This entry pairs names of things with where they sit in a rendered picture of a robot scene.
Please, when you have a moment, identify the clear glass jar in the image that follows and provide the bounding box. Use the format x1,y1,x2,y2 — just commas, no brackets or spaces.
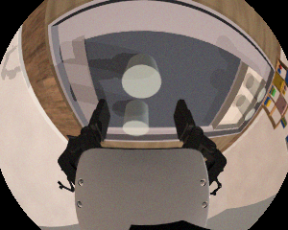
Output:
122,54,161,99
246,76,266,103
123,100,149,136
236,95,255,121

